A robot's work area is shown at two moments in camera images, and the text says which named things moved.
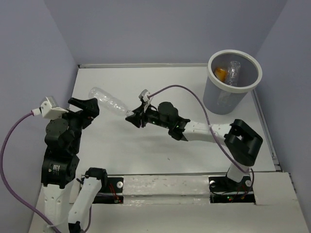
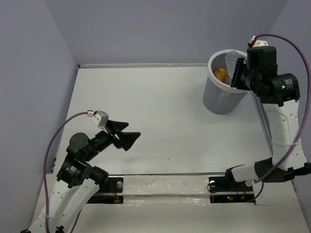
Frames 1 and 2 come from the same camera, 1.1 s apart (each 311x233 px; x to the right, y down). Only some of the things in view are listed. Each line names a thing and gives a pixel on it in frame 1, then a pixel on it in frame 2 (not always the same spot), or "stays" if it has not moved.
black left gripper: [91, 109] → [127, 138]
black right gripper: [139, 114] → [236, 81]
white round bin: [232, 74] stays
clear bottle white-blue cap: [109, 101] → [230, 60]
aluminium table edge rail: [143, 65] stays
